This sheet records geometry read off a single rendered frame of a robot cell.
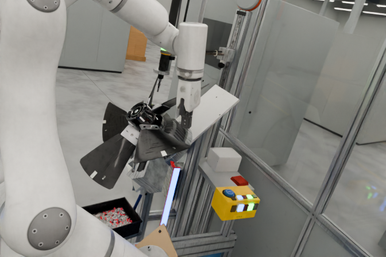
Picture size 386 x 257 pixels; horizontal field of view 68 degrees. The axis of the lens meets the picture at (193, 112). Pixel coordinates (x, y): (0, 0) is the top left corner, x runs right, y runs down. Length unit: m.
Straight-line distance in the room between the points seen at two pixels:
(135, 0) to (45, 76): 0.28
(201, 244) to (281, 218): 0.54
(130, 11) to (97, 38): 6.25
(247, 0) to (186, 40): 1.02
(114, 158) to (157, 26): 0.76
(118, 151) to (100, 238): 0.72
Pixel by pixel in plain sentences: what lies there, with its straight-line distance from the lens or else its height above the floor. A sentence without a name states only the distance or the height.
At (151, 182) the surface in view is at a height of 0.98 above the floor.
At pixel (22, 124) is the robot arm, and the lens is 0.59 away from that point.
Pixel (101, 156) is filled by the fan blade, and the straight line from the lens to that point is 1.38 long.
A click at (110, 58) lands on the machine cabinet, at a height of 0.34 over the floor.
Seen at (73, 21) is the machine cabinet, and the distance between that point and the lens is 6.80.
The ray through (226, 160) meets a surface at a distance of 1.75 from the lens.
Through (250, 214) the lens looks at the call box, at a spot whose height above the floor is 1.00.
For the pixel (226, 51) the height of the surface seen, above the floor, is 1.55.
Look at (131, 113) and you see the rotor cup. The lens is 1.38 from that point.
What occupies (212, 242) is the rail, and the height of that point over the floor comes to 0.85.
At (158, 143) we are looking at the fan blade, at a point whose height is 1.19.
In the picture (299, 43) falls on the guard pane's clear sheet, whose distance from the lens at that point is 1.63.
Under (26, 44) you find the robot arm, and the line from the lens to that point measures 0.57.
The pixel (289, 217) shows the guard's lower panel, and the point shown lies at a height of 0.87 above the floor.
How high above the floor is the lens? 1.69
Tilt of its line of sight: 18 degrees down
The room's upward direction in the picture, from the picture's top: 14 degrees clockwise
